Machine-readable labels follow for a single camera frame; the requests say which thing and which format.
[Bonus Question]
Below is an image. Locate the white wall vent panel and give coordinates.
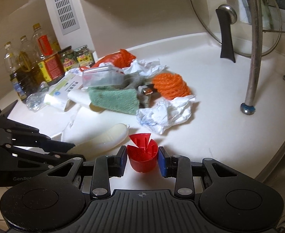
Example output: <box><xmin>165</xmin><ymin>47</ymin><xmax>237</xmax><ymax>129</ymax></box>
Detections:
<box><xmin>45</xmin><ymin>0</ymin><xmax>98</xmax><ymax>60</ymax></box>

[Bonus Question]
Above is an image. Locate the red plastic bag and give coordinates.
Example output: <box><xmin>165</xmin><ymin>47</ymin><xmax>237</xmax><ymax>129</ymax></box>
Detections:
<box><xmin>91</xmin><ymin>49</ymin><xmax>136</xmax><ymax>68</ymax></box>

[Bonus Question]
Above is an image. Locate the green cloth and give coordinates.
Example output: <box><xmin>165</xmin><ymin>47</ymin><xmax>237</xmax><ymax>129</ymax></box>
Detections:
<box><xmin>88</xmin><ymin>87</ymin><xmax>140</xmax><ymax>115</ymax></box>

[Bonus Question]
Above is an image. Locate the crushed clear plastic bottle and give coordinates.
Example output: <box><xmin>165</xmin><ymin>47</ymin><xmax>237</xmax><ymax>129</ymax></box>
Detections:
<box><xmin>26</xmin><ymin>82</ymin><xmax>49</xmax><ymax>113</ymax></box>

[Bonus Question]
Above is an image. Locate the red plastic cup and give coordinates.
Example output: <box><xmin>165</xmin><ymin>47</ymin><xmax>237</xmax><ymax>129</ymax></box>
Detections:
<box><xmin>126</xmin><ymin>133</ymin><xmax>159</xmax><ymax>173</ymax></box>

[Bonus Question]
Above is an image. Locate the orange foam net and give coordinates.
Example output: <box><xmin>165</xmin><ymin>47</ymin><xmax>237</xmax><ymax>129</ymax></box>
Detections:
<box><xmin>152</xmin><ymin>73</ymin><xmax>191</xmax><ymax>100</ymax></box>

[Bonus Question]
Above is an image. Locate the small dark sauce bottle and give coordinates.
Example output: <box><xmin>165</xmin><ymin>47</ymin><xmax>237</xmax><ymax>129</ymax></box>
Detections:
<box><xmin>4</xmin><ymin>42</ymin><xmax>27</xmax><ymax>102</ymax></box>

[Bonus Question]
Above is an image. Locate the tall green pickle jar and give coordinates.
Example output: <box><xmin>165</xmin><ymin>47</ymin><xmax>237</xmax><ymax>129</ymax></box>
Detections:
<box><xmin>58</xmin><ymin>46</ymin><xmax>78</xmax><ymax>72</ymax></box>

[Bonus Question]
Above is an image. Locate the large dark oil bottle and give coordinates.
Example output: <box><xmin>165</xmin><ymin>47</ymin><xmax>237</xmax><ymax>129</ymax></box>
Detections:
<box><xmin>17</xmin><ymin>35</ymin><xmax>45</xmax><ymax>93</ymax></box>

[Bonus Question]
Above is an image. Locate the steel dish rack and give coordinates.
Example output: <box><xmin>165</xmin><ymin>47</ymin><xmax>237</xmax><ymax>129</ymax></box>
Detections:
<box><xmin>240</xmin><ymin>0</ymin><xmax>285</xmax><ymax>115</ymax></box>

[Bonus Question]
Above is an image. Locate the crumpled white tissue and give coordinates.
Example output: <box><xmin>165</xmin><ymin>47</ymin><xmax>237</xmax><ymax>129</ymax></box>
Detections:
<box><xmin>122</xmin><ymin>59</ymin><xmax>166</xmax><ymax>78</ymax></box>

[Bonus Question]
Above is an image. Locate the yellow red label oil bottle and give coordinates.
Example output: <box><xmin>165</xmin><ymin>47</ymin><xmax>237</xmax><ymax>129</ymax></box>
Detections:
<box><xmin>33</xmin><ymin>23</ymin><xmax>65</xmax><ymax>85</ymax></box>

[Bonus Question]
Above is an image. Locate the white paper roll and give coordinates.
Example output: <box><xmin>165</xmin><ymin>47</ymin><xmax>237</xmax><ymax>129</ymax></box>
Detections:
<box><xmin>68</xmin><ymin>90</ymin><xmax>104</xmax><ymax>112</ymax></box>

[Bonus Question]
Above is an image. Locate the glass pot lid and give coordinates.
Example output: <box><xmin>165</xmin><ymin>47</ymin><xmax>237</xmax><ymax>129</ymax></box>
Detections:
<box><xmin>190</xmin><ymin>0</ymin><xmax>282</xmax><ymax>62</ymax></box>

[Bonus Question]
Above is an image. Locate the clear plastic container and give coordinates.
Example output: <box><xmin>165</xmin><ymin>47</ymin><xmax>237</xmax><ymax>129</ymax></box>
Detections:
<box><xmin>82</xmin><ymin>65</ymin><xmax>125</xmax><ymax>88</ymax></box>

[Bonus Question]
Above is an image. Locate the white green medicine box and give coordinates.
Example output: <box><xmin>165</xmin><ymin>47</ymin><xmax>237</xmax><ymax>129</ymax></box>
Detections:
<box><xmin>44</xmin><ymin>73</ymin><xmax>83</xmax><ymax>111</ymax></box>

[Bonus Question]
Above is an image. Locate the small pickle jar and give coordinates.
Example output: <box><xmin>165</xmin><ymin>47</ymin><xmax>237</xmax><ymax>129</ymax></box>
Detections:
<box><xmin>74</xmin><ymin>45</ymin><xmax>95</xmax><ymax>67</ymax></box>

